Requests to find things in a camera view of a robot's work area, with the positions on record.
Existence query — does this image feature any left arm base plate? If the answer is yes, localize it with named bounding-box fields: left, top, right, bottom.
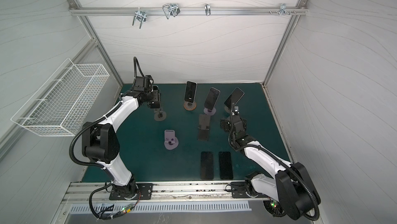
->
left=109, top=183, right=153, bottom=201

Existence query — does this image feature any white wire basket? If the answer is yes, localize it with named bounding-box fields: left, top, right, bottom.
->
left=11, top=58, right=110, bottom=137

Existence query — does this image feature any phone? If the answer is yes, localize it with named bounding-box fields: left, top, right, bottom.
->
left=204, top=87, right=220, bottom=112
left=200, top=152, right=214, bottom=180
left=224, top=87, right=245, bottom=108
left=218, top=152, right=234, bottom=180
left=184, top=81, right=197, bottom=103

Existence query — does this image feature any white slotted cable duct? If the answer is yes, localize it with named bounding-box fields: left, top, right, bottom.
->
left=69, top=201, right=252, bottom=214

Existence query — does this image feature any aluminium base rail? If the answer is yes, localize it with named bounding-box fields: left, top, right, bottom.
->
left=62, top=180, right=276, bottom=203

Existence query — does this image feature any phone on wooden stand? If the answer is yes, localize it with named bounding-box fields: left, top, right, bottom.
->
left=184, top=81, right=197, bottom=103

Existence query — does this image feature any grey round stand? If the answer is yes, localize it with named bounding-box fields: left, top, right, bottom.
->
left=154, top=108, right=166, bottom=122
left=224, top=106, right=233, bottom=114

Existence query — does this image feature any aluminium crossbar rail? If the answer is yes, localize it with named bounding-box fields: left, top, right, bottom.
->
left=69, top=6, right=309, bottom=16

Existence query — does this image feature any metal bracket right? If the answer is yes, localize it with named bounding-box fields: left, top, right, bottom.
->
left=269, top=4, right=297, bottom=16

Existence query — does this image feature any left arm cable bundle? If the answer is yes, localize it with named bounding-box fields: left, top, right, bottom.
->
left=88, top=182, right=142, bottom=221

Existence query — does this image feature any metal u-bolt clamp middle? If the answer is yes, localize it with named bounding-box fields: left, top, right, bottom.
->
left=162, top=3, right=181, bottom=19

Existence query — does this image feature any wooden round stand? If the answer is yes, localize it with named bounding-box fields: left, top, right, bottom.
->
left=184, top=102, right=197, bottom=111

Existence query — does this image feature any lilac front round stand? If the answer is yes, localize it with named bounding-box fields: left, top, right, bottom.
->
left=164, top=130, right=179, bottom=150

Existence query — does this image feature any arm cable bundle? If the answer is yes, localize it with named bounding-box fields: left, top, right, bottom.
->
left=263, top=199, right=287, bottom=218
left=88, top=182, right=142, bottom=221

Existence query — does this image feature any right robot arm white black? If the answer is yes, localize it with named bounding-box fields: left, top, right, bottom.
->
left=220, top=114, right=321, bottom=221

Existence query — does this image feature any metal u-bolt clamp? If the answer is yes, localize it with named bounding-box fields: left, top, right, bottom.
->
left=132, top=10, right=147, bottom=29
left=162, top=3, right=181, bottom=19

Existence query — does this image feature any grey round stand left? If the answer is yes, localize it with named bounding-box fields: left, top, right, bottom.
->
left=154, top=108, right=166, bottom=122

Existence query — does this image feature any lilac rear round stand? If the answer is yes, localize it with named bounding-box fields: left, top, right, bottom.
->
left=204, top=107, right=217, bottom=116

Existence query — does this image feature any grey round stand right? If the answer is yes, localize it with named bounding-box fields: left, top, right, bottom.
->
left=224, top=106, right=233, bottom=114

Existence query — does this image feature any black folding phone stand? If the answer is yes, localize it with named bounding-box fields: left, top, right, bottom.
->
left=197, top=114, right=210, bottom=141

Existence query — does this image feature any metal clamp small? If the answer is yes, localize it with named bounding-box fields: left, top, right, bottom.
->
left=204, top=4, right=211, bottom=16

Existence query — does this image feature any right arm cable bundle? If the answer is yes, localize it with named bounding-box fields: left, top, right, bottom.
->
left=263, top=199, right=287, bottom=218

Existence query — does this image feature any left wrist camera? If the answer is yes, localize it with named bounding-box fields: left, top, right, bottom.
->
left=132, top=75, right=154, bottom=92

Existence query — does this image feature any lilac round stand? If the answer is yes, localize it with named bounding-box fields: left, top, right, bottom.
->
left=204, top=107, right=217, bottom=116
left=164, top=130, right=179, bottom=150

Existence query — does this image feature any metal u-bolt clamp left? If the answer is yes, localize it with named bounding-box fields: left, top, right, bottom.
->
left=132, top=10, right=147, bottom=29

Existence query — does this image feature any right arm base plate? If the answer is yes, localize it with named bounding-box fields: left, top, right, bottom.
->
left=230, top=182, right=258, bottom=198

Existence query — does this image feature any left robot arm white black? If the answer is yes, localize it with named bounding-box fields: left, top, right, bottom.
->
left=69, top=86, right=161, bottom=198

